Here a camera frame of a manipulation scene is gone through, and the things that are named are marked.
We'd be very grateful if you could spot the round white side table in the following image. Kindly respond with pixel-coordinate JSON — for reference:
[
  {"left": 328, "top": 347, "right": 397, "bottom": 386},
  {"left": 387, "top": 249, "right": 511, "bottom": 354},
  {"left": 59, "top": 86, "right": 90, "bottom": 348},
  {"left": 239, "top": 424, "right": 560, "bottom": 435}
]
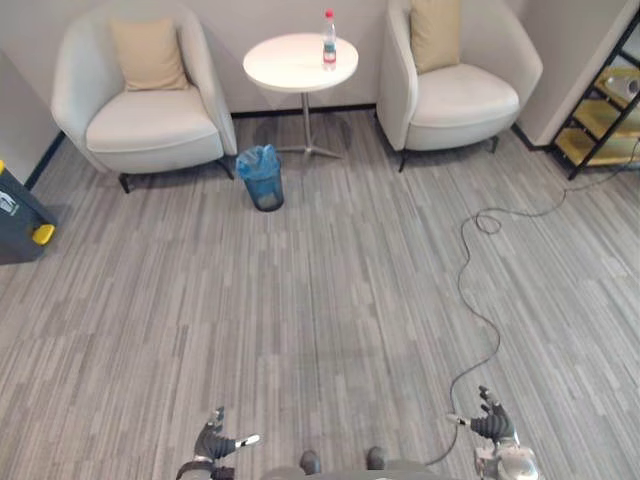
[{"left": 242, "top": 32, "right": 360, "bottom": 160}]

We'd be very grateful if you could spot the blue plastic bin bag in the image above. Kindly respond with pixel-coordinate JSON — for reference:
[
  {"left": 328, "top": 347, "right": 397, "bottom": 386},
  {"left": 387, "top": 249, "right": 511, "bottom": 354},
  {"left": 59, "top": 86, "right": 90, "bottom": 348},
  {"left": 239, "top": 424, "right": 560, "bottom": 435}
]
[{"left": 235, "top": 143, "right": 282, "bottom": 182}]

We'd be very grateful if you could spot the clear plastic bottle red cap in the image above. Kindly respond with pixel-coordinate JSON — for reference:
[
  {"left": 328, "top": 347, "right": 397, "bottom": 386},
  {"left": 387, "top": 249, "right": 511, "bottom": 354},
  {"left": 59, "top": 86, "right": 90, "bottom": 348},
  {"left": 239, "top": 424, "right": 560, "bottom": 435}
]
[{"left": 322, "top": 8, "right": 338, "bottom": 72}]

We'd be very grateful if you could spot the beige cushion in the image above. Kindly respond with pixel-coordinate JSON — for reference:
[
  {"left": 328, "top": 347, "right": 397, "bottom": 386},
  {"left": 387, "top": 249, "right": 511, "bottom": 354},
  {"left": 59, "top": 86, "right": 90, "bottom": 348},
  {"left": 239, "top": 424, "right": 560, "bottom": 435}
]
[
  {"left": 108, "top": 17, "right": 192, "bottom": 93},
  {"left": 409, "top": 0, "right": 461, "bottom": 75}
]

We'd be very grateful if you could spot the silver device on shelf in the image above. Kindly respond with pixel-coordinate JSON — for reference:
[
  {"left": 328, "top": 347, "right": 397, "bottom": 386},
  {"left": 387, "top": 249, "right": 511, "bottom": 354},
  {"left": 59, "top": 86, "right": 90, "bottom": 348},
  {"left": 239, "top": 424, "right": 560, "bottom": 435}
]
[{"left": 606, "top": 73, "right": 640, "bottom": 96}]

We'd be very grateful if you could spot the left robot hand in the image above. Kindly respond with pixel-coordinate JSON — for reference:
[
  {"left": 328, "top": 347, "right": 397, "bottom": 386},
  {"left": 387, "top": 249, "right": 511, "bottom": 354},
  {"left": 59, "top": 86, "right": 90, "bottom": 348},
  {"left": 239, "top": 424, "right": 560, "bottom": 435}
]
[{"left": 192, "top": 405, "right": 262, "bottom": 464}]

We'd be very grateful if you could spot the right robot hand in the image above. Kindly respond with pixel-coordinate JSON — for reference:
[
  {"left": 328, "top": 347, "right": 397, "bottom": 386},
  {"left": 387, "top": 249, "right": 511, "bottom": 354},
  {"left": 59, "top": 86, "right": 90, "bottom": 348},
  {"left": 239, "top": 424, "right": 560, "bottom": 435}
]
[{"left": 445, "top": 384, "right": 517, "bottom": 449}]

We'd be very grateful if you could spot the white armchair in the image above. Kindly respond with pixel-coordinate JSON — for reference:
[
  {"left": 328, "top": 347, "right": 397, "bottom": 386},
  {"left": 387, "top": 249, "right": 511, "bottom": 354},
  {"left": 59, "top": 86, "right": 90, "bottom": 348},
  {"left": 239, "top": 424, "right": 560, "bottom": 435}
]
[
  {"left": 50, "top": 0, "right": 238, "bottom": 194},
  {"left": 375, "top": 0, "right": 544, "bottom": 173}
]

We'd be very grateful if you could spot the small black mesh bin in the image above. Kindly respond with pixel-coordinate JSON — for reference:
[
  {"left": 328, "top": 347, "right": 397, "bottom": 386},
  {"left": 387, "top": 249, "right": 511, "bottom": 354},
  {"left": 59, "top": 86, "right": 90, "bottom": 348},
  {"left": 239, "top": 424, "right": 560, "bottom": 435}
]
[{"left": 242, "top": 167, "right": 286, "bottom": 213}]

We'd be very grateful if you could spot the black cable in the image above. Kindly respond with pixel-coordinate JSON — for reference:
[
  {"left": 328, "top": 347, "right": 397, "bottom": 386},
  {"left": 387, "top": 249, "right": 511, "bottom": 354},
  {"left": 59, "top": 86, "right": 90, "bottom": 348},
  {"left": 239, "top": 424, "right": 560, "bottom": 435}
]
[{"left": 424, "top": 149, "right": 640, "bottom": 466}]

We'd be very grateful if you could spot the black metal shelf rack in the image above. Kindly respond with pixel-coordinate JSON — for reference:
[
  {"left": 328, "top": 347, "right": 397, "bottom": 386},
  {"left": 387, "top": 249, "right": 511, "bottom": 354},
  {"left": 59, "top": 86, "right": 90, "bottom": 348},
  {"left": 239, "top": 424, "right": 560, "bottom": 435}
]
[{"left": 551, "top": 7, "right": 640, "bottom": 181}]

